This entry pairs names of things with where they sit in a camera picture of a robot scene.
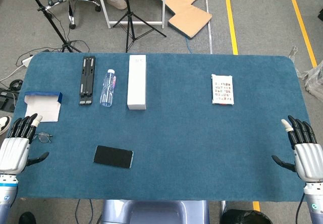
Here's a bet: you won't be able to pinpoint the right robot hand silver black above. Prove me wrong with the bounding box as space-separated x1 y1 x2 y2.
272 115 323 183

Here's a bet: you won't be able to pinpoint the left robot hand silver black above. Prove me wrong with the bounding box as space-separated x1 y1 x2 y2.
0 113 50 176

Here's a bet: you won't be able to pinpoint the black smartphone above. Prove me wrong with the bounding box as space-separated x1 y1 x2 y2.
93 145 134 169

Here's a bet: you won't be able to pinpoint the lilac robot base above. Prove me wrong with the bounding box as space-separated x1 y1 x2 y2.
100 199 210 224

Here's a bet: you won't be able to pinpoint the black and white sneaker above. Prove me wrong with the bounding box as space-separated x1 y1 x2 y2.
0 115 12 136

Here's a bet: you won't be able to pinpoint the black rimmed eyeglasses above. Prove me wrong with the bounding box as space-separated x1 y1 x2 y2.
32 132 53 144

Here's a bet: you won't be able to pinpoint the black foot pedal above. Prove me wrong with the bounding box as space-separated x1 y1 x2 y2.
0 90 20 113

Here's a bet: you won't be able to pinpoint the open blue white box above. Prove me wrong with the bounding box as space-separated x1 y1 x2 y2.
24 91 63 123

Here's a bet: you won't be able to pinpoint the black shoe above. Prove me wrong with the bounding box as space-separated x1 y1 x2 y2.
19 211 36 224

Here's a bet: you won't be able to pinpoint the clear plastic wrap pile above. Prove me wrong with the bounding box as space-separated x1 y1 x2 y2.
289 46 323 100

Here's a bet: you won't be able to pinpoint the black bin bag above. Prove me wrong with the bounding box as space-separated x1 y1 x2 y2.
220 208 274 224

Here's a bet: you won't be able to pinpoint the white power strip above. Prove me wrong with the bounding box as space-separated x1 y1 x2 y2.
22 54 34 68

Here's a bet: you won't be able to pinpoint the black folding laptop stand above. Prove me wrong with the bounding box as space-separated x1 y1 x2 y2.
78 55 96 106

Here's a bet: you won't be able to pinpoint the white pack with coloured print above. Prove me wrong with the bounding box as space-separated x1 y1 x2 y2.
211 74 235 106

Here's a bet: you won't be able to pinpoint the clear plastic water bottle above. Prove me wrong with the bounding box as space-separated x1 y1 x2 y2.
100 69 118 107

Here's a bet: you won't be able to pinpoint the blue table mat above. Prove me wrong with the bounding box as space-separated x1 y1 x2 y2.
5 51 313 202

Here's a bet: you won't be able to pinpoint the black light stand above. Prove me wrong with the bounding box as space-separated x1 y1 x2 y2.
21 0 83 53

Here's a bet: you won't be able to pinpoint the tall white box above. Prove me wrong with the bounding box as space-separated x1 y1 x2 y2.
126 54 147 110

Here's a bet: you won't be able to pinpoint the black office chair chrome base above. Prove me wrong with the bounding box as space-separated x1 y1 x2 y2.
37 0 101 30

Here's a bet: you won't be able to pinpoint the black tripod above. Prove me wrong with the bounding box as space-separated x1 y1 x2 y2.
112 0 167 53

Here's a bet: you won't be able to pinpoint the beige shoe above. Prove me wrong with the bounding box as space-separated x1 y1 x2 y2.
107 0 128 10

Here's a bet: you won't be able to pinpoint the brown cardboard sheet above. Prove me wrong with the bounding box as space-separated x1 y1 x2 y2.
147 0 217 39

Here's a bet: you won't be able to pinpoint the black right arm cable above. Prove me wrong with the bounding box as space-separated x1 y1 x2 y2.
295 198 306 224

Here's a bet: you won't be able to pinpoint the black coiled cable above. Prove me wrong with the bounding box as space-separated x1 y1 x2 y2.
9 79 23 91

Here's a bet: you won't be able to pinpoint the blue floor cable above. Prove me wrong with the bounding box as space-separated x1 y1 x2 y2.
185 36 194 54

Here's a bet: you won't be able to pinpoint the white table frame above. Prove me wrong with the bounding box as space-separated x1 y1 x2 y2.
94 0 167 29

